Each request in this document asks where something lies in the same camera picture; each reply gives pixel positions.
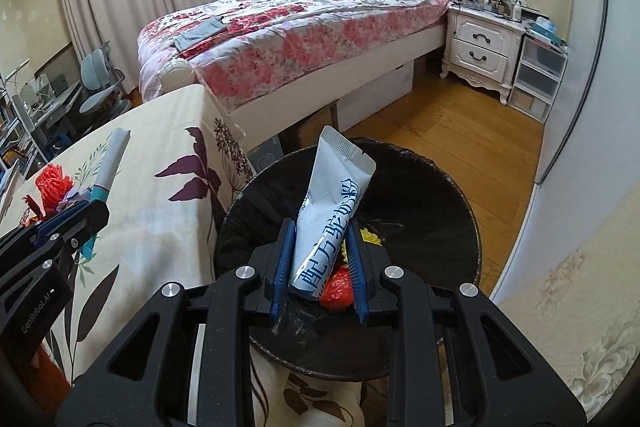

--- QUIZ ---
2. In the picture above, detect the teal white stick packet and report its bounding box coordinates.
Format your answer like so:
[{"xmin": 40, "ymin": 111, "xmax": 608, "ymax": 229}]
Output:
[{"xmin": 87, "ymin": 129, "xmax": 132, "ymax": 202}]

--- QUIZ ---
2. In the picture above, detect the floral tablecloth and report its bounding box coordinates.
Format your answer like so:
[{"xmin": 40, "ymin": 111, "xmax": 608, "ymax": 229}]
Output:
[{"xmin": 0, "ymin": 84, "xmax": 391, "ymax": 427}]

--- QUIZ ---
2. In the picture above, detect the white nightstand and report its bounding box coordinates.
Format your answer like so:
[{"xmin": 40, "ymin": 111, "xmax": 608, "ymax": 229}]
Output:
[{"xmin": 440, "ymin": 4, "xmax": 526, "ymax": 105}]

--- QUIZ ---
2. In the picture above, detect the grey milk powder sachet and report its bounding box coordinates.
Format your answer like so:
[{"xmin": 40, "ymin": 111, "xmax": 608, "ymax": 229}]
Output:
[{"xmin": 288, "ymin": 126, "xmax": 377, "ymax": 303}]

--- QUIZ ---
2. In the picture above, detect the yellow foam fruit net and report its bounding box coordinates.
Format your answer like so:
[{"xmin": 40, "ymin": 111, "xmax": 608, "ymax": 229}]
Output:
[{"xmin": 360, "ymin": 227, "xmax": 388, "ymax": 248}]

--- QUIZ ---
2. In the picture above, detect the grey green flat box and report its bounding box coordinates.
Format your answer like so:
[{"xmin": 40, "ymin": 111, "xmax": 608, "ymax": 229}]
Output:
[{"xmin": 247, "ymin": 142, "xmax": 286, "ymax": 172}]

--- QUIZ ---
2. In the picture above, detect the black trash bin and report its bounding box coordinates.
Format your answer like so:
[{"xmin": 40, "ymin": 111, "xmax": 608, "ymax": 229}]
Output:
[{"xmin": 214, "ymin": 138, "xmax": 482, "ymax": 380}]

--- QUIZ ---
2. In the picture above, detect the red plastic bag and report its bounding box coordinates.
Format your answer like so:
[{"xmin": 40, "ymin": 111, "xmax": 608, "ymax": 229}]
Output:
[{"xmin": 319, "ymin": 267, "xmax": 356, "ymax": 310}]

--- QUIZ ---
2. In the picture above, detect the red foam fruit net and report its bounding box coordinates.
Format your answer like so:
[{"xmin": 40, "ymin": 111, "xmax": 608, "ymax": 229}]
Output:
[{"xmin": 34, "ymin": 164, "xmax": 73, "ymax": 208}]

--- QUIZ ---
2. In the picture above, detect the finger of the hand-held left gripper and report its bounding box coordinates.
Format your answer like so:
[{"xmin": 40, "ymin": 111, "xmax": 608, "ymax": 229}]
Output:
[
  {"xmin": 30, "ymin": 201, "xmax": 111, "ymax": 268},
  {"xmin": 0, "ymin": 207, "xmax": 76, "ymax": 258}
]

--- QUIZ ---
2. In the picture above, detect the blue box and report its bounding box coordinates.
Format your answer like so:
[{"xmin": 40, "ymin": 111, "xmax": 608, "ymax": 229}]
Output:
[{"xmin": 525, "ymin": 17, "xmax": 568, "ymax": 48}]

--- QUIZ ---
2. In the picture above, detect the clear plastic drawer unit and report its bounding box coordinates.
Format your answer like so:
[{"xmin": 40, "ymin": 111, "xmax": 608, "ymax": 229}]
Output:
[{"xmin": 512, "ymin": 34, "xmax": 568, "ymax": 122}]

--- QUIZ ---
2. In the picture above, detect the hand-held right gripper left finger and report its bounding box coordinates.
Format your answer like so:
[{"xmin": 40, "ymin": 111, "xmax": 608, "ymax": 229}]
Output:
[{"xmin": 56, "ymin": 218, "xmax": 298, "ymax": 427}]

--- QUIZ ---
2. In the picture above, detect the white storage box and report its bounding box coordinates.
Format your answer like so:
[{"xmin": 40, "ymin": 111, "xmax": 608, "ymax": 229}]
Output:
[{"xmin": 337, "ymin": 62, "xmax": 416, "ymax": 132}]

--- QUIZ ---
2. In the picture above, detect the cardboard box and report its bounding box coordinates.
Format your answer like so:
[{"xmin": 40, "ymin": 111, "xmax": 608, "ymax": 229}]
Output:
[{"xmin": 290, "ymin": 104, "xmax": 338, "ymax": 148}]

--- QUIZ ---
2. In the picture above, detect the pink floral quilt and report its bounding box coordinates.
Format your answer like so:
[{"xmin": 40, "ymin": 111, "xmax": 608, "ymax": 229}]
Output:
[{"xmin": 137, "ymin": 0, "xmax": 448, "ymax": 112}]

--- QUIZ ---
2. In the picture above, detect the grey study desk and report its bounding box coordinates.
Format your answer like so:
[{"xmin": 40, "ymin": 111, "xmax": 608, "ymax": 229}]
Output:
[{"xmin": 15, "ymin": 72, "xmax": 83, "ymax": 142}]

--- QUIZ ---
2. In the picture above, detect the white bookshelf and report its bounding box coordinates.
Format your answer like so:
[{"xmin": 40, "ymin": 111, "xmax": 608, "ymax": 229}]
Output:
[{"xmin": 0, "ymin": 102, "xmax": 31, "ymax": 172}]

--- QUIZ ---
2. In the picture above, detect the dark red crumpled wrapper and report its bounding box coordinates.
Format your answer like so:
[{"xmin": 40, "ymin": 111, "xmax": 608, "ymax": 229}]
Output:
[{"xmin": 22, "ymin": 194, "xmax": 47, "ymax": 219}]

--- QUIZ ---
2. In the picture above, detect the pale blue desk chair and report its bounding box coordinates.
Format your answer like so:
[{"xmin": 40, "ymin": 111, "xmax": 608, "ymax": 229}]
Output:
[{"xmin": 77, "ymin": 49, "xmax": 133, "ymax": 128}]

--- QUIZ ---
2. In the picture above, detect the grey folded cloth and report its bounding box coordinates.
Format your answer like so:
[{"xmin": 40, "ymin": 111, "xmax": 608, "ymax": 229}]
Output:
[{"xmin": 175, "ymin": 18, "xmax": 226, "ymax": 52}]

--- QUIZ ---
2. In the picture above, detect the grey fabric wardrobe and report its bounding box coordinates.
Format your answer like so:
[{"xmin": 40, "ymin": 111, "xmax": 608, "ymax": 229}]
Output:
[{"xmin": 490, "ymin": 0, "xmax": 640, "ymax": 303}]

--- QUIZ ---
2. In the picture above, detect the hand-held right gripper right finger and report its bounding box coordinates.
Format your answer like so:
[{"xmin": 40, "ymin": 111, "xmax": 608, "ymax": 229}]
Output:
[{"xmin": 346, "ymin": 223, "xmax": 588, "ymax": 427}]

